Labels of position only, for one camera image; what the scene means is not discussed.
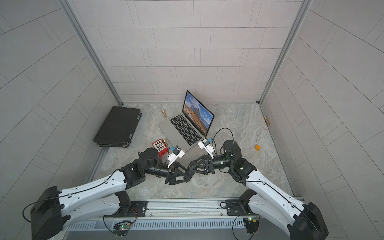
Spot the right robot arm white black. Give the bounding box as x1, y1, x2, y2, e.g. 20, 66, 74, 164
188, 140, 329, 240

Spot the controller board with cables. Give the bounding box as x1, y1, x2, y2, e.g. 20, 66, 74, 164
232, 215, 262, 240
103, 208, 138, 238

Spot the left corner aluminium post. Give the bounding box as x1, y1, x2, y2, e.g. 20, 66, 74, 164
58, 0, 124, 107

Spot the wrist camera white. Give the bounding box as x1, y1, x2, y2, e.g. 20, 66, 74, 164
167, 147, 185, 168
198, 139, 215, 159

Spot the right corner aluminium post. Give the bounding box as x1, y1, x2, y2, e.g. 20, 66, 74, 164
259, 0, 312, 106

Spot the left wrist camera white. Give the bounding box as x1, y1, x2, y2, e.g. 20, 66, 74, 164
167, 147, 185, 168

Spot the left controller board with cables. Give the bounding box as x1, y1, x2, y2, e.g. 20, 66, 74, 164
103, 208, 138, 238

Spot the corner aluminium post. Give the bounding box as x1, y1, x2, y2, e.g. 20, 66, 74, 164
259, 0, 312, 106
58, 0, 124, 107

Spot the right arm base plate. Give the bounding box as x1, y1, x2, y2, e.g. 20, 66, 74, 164
220, 200, 256, 216

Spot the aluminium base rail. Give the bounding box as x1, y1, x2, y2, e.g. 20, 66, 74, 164
61, 197, 301, 222

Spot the silver laptop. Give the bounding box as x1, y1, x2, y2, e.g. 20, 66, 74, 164
158, 91, 215, 152

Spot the right controller board with cables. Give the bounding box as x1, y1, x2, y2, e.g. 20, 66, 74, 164
232, 215, 262, 240

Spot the black closed case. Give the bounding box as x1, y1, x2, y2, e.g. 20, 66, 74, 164
93, 106, 142, 148

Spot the red white toy block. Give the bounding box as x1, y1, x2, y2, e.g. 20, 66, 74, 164
152, 139, 169, 158

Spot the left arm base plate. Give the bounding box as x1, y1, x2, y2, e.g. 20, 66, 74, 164
104, 201, 149, 218

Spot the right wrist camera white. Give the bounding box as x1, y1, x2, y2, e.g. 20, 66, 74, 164
198, 139, 215, 159

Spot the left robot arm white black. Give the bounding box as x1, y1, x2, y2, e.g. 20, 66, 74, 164
29, 148, 194, 240

